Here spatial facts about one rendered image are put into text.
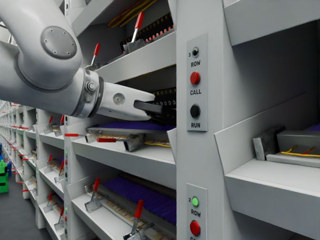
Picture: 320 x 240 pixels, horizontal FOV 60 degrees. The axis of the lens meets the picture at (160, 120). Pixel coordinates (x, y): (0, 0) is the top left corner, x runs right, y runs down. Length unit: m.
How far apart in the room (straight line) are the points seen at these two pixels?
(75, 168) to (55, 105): 0.54
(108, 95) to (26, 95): 0.12
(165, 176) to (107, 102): 0.15
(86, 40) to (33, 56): 0.64
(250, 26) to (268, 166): 0.15
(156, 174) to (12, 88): 0.25
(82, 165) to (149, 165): 0.53
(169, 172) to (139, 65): 0.21
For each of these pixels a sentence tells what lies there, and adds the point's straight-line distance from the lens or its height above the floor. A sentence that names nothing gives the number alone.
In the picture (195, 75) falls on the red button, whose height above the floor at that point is 0.64.
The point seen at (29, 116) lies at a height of 0.63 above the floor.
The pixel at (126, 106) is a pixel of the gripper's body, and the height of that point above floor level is 0.61.
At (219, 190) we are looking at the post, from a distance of 0.34.
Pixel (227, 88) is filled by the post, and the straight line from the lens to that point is 0.34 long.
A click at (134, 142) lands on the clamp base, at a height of 0.54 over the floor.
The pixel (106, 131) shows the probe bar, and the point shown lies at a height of 0.55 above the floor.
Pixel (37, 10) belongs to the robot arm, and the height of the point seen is 0.72.
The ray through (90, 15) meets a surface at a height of 0.88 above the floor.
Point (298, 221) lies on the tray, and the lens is 0.30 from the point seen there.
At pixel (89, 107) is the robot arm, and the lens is 0.46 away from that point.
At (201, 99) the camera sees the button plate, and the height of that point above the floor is 0.61.
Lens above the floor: 0.58
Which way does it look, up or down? 1 degrees up
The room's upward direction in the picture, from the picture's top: straight up
